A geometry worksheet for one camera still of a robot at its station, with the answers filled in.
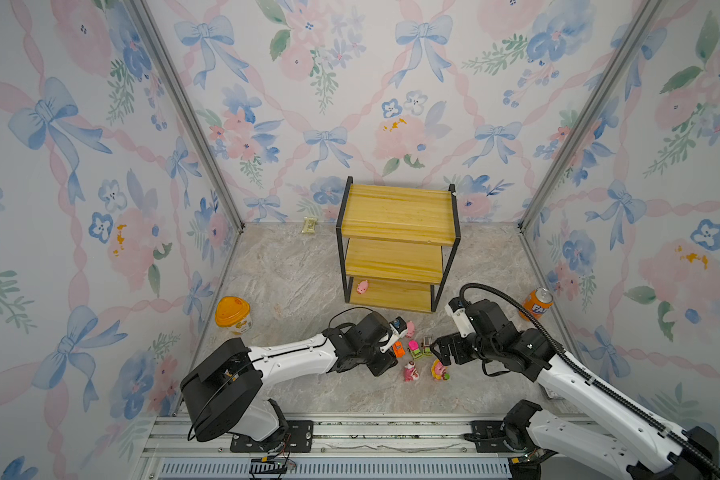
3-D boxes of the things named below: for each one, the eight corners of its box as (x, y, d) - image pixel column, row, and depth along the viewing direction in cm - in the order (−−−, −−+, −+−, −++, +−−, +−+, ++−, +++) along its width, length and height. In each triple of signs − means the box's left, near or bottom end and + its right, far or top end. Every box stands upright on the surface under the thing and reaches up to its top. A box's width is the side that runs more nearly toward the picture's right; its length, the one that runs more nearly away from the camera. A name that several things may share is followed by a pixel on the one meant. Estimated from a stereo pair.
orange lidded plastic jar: (225, 337, 93) (210, 320, 84) (232, 314, 97) (219, 296, 89) (252, 337, 93) (240, 320, 84) (258, 314, 98) (247, 296, 89)
